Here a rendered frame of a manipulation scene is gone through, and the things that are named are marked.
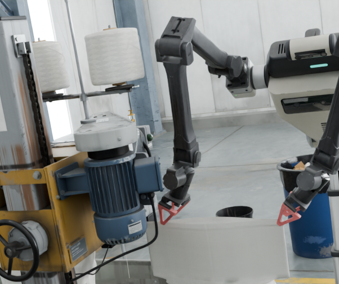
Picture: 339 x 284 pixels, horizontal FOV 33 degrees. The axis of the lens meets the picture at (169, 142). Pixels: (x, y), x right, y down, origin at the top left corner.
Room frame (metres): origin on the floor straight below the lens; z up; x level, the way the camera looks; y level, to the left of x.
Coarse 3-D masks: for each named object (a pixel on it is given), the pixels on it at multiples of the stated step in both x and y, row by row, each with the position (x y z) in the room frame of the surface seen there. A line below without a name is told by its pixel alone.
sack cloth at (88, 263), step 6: (90, 258) 2.07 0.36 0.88; (0, 264) 2.21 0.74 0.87; (78, 264) 2.07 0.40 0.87; (84, 264) 2.07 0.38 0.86; (90, 264) 2.07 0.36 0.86; (6, 270) 2.17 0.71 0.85; (12, 270) 2.16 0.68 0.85; (18, 270) 2.16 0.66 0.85; (78, 270) 2.06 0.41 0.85; (84, 270) 2.06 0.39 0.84; (0, 276) 2.21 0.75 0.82; (84, 276) 2.06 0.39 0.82; (90, 276) 2.11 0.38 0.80; (6, 282) 2.14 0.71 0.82; (12, 282) 2.13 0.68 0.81; (18, 282) 2.13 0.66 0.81; (78, 282) 2.05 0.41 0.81; (84, 282) 2.07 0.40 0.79; (90, 282) 2.10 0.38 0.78
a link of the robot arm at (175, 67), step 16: (192, 48) 1.74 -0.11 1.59; (176, 64) 1.74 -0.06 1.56; (176, 80) 1.76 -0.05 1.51; (176, 96) 1.79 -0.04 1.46; (176, 112) 1.81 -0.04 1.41; (176, 128) 1.84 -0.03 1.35; (192, 128) 1.86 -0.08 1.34; (176, 144) 1.87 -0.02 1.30; (192, 144) 1.86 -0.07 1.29; (192, 160) 1.87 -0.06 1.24
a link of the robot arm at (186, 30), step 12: (168, 24) 1.78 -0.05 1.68; (180, 24) 1.77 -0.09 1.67; (192, 24) 1.76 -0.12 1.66; (168, 36) 1.76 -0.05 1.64; (180, 36) 1.73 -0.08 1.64; (192, 36) 1.79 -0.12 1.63; (204, 36) 1.88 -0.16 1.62; (168, 48) 1.73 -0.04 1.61; (180, 48) 1.72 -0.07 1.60; (204, 48) 1.88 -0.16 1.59; (216, 48) 1.96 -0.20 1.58; (216, 60) 1.97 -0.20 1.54; (228, 60) 2.01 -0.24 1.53; (240, 60) 2.07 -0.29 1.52; (240, 72) 2.08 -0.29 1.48
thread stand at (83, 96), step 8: (64, 0) 1.83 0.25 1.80; (72, 24) 1.83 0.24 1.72; (72, 32) 1.83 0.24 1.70; (40, 40) 1.89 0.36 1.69; (72, 40) 1.83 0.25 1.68; (80, 72) 1.83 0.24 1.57; (80, 80) 1.83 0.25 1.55; (112, 88) 1.74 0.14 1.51; (120, 88) 1.74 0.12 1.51; (128, 88) 1.73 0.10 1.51; (48, 96) 1.85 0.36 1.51; (56, 96) 1.84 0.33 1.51; (64, 96) 1.86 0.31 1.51; (72, 96) 1.85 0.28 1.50; (80, 96) 1.82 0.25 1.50; (88, 96) 1.83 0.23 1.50; (88, 112) 1.83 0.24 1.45; (88, 120) 1.81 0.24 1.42
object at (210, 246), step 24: (168, 240) 1.93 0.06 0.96; (192, 240) 1.87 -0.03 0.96; (216, 240) 1.83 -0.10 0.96; (240, 240) 1.81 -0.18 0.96; (264, 240) 1.79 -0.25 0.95; (168, 264) 1.94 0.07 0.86; (192, 264) 1.88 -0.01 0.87; (216, 264) 1.84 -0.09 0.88; (240, 264) 1.81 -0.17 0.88; (264, 264) 1.80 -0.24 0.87; (288, 264) 1.77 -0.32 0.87
